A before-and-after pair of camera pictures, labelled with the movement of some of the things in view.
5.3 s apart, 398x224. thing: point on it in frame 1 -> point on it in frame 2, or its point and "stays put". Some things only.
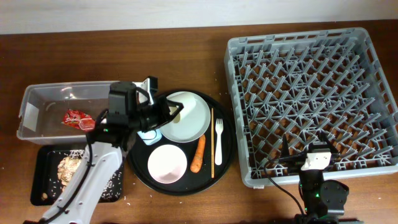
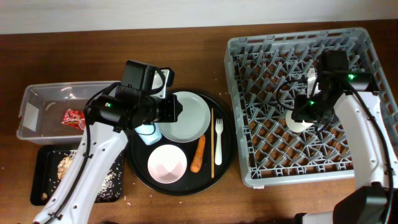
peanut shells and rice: [67, 167] stays put
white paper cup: [189, 102] -> [296, 127]
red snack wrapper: [78, 119] stays put
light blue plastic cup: [151, 137] stays put
